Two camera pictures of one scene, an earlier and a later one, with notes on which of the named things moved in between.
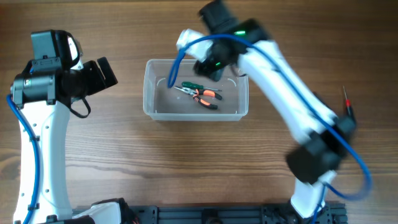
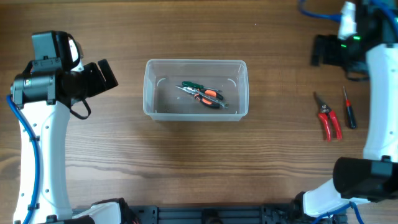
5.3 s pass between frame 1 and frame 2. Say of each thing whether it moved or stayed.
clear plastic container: stayed
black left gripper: stayed
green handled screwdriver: stayed
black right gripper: moved
